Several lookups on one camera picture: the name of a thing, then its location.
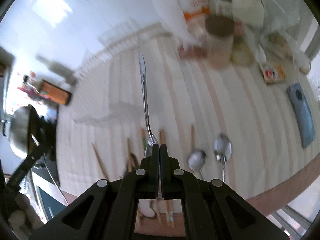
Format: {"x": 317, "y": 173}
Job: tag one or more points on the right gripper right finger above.
{"x": 169, "y": 185}

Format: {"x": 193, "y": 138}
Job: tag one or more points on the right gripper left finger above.
{"x": 149, "y": 183}

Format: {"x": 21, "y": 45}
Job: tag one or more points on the steel spoon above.
{"x": 151, "y": 139}
{"x": 222, "y": 148}
{"x": 196, "y": 161}

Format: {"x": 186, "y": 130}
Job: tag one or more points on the green banded wooden chopstick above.
{"x": 144, "y": 140}

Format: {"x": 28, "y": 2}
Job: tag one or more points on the teal kitchen cabinet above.
{"x": 50, "y": 199}

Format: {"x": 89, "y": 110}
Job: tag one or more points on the steel wok with lid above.
{"x": 26, "y": 123}

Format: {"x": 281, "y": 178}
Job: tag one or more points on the striped cat table mat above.
{"x": 269, "y": 167}

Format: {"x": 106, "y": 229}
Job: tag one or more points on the clear plastic storage tray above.
{"x": 109, "y": 89}

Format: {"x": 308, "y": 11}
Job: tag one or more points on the small red white card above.
{"x": 272, "y": 72}

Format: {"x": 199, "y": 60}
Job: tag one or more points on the blue smartphone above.
{"x": 303, "y": 114}

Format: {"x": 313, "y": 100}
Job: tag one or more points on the jar with brown lid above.
{"x": 220, "y": 37}

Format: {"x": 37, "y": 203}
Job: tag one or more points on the clear plastic bag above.
{"x": 172, "y": 19}

